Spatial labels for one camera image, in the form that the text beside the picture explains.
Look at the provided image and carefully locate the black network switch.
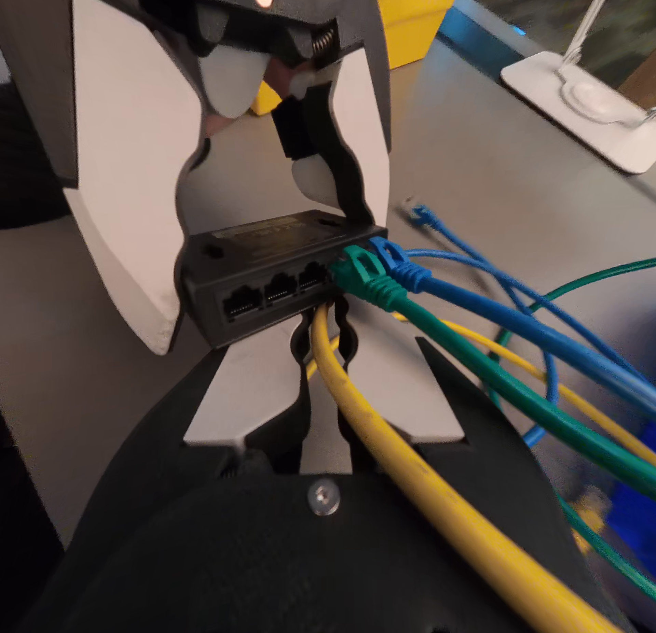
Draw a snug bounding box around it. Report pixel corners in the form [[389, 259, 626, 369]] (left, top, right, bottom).
[[173, 209, 389, 350]]

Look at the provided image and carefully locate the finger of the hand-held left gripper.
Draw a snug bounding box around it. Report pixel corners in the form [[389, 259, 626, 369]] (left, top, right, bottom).
[[306, 45, 392, 231], [63, 0, 212, 357]]

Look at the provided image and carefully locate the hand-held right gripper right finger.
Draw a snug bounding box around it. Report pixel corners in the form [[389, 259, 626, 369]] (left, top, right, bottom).
[[332, 298, 467, 444]]

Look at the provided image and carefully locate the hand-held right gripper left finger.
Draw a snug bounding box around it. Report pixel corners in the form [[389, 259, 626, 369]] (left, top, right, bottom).
[[182, 309, 315, 450]]

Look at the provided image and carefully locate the blue ethernet cable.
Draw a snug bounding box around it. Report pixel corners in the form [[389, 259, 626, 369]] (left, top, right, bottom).
[[368, 197, 656, 449]]

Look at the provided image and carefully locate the yellow plastic bin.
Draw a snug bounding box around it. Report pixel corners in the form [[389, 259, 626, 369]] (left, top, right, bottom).
[[250, 0, 465, 116]]

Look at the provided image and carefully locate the yellow ethernet cable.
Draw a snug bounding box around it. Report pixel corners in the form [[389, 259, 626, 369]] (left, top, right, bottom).
[[305, 303, 656, 633]]

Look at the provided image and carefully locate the green ethernet cable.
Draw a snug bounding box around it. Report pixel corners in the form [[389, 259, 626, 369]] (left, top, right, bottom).
[[328, 244, 656, 607]]

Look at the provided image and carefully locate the white base acrylic stand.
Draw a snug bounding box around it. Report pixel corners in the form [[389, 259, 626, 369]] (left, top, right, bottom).
[[500, 0, 656, 176]]

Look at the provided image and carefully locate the dark blue mat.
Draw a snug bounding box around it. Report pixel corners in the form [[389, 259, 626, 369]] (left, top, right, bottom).
[[437, 0, 540, 83]]

